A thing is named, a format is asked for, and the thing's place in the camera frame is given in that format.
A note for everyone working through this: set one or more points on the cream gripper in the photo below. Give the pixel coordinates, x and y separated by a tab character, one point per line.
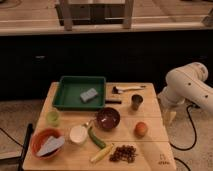
168	115

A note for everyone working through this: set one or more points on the orange red apple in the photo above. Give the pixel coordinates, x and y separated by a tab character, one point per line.
141	129

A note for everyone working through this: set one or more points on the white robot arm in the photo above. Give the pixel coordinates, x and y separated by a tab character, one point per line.
185	83

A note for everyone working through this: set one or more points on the metal cup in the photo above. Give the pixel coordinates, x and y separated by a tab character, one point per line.
136	101

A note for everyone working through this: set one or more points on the white paper cup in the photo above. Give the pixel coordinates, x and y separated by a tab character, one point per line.
78	134

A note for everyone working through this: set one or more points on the green plastic cup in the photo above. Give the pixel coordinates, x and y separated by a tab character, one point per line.
52	118

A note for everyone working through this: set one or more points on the bunch of dark grapes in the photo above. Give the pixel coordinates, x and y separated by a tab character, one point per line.
124	153

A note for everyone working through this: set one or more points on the dark red bowl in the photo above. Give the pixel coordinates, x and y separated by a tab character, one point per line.
108	118

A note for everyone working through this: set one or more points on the black marker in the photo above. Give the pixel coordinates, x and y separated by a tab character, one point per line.
113	101

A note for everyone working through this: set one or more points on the yellow corn cob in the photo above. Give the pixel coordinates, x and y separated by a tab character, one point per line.
101	154

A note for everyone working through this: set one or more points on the green cucumber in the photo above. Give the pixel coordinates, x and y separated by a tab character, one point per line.
101	144

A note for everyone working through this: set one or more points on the metal spoon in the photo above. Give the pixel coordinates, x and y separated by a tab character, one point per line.
89	123

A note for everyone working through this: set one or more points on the grey blue sponge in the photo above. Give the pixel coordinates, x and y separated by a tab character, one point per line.
88	95

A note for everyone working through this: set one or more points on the green plastic tray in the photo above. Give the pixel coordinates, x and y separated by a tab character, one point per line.
67	96

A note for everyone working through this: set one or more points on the grey folded cloth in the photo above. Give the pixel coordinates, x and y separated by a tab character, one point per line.
50	145

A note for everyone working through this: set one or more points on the orange bowl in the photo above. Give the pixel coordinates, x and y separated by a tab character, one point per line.
40	138

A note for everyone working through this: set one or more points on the brush with pale handle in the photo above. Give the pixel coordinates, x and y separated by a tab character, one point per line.
120	89

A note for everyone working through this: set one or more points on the wooden stool frame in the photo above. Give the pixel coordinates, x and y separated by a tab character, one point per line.
94	13

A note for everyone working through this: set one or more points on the black chair frame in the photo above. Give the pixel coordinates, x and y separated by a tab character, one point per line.
17	157

